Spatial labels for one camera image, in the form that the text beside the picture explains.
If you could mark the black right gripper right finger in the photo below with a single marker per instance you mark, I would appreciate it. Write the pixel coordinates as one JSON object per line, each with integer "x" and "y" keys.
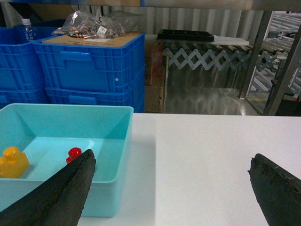
{"x": 277, "y": 191}

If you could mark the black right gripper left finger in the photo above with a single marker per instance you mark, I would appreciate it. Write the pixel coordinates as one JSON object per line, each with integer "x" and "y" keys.
{"x": 59, "y": 201}

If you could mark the red toy block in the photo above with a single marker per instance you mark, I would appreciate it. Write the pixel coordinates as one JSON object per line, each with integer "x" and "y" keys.
{"x": 73, "y": 153}

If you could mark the yellow toy block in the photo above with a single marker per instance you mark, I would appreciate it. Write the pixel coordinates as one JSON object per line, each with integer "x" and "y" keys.
{"x": 13, "y": 163}

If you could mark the light blue plastic tray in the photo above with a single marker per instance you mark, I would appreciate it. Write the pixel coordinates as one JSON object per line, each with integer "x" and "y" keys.
{"x": 46, "y": 133}

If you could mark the blue crate lower middle stack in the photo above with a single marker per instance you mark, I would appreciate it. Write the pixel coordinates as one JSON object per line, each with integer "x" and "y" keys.
{"x": 37, "y": 96}

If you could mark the blue crate stack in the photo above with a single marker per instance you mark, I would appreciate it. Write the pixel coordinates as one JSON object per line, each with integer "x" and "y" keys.
{"x": 37, "y": 96}
{"x": 134, "y": 97}

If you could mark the blue crate with bottle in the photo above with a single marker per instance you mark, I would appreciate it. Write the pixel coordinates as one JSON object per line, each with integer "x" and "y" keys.
{"x": 20, "y": 67}

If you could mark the blue crate lower right stack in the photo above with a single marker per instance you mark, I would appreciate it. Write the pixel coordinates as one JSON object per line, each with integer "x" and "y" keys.
{"x": 134, "y": 97}

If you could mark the blue crate with cardboard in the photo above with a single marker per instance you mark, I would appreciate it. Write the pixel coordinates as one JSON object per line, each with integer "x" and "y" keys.
{"x": 91, "y": 68}

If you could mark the expandable roller conveyor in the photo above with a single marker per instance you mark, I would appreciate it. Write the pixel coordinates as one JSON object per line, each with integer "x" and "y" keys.
{"x": 221, "y": 56}

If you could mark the clear plastic water bottle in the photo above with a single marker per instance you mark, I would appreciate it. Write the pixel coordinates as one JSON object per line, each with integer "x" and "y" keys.
{"x": 29, "y": 32}

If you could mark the brown cardboard sheet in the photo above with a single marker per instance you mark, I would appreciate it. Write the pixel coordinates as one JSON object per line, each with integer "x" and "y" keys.
{"x": 114, "y": 42}

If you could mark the plastic bag of parts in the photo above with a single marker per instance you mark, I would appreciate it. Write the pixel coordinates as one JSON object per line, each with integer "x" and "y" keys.
{"x": 84, "y": 25}

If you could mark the black plastic tray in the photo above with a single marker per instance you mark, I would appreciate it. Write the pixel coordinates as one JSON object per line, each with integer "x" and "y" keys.
{"x": 168, "y": 34}

